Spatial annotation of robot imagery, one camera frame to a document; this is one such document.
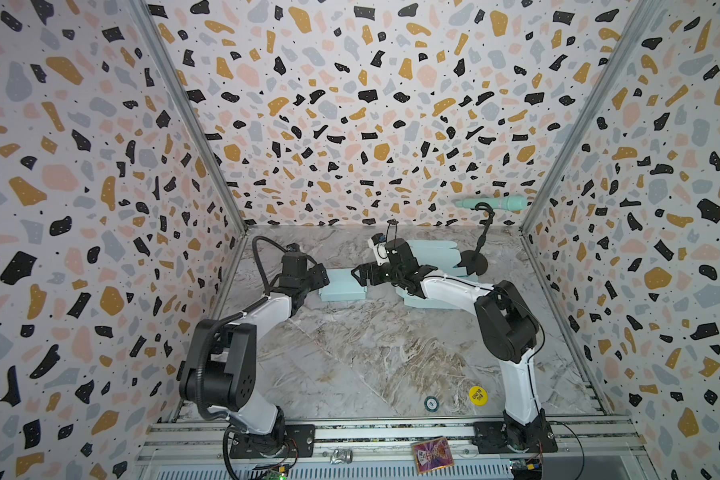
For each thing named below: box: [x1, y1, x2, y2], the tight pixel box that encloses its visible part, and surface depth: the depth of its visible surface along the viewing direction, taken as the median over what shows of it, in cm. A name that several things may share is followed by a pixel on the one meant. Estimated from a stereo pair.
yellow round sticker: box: [468, 386, 489, 407], surface depth 83 cm
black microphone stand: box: [457, 202, 495, 276], surface depth 113 cm
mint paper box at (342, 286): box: [318, 268, 368, 301], surface depth 93 cm
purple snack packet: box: [411, 437, 455, 475], surface depth 72 cm
